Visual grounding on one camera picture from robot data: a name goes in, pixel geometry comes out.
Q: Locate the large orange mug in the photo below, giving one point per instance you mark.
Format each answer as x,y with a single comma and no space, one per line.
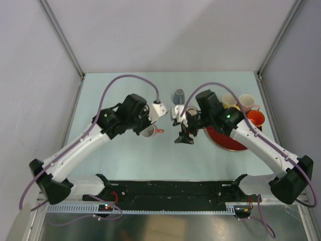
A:
256,117

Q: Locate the pink mug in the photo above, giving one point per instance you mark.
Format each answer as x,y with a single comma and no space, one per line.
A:
247,102

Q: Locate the red round tray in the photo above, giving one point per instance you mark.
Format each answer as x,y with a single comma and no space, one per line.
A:
224,141

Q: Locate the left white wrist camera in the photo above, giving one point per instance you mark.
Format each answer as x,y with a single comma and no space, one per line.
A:
156,111

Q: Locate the right aluminium frame post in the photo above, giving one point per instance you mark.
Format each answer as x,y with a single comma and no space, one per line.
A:
288,21

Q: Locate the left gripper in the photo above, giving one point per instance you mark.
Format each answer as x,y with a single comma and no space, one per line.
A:
145,112

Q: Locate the salmon mug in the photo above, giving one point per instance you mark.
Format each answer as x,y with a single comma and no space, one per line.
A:
151,131

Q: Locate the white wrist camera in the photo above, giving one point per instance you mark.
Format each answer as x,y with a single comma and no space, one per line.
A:
178,115
156,111

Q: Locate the aluminium frame post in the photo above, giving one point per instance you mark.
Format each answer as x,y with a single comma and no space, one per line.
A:
49,14
288,21

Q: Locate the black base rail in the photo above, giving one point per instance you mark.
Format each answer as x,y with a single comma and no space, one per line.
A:
174,195

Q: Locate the grey purple mug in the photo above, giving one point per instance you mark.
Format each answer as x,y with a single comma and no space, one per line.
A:
179,97

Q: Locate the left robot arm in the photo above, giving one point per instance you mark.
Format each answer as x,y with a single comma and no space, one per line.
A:
53,173

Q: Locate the yellow mug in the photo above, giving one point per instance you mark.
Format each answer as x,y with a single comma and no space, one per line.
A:
229,101

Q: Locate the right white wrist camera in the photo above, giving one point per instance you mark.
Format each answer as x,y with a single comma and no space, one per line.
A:
178,115

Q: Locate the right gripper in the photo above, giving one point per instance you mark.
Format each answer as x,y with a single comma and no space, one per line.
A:
184,136

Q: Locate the white slotted cable duct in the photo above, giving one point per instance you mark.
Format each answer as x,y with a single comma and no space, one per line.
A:
95,208

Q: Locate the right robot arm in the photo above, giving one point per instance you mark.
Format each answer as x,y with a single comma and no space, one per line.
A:
291,174

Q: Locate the blue mug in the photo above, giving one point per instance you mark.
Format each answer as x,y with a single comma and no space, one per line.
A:
192,110

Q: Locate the left aluminium frame post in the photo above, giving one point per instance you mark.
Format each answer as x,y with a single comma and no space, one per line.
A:
49,14

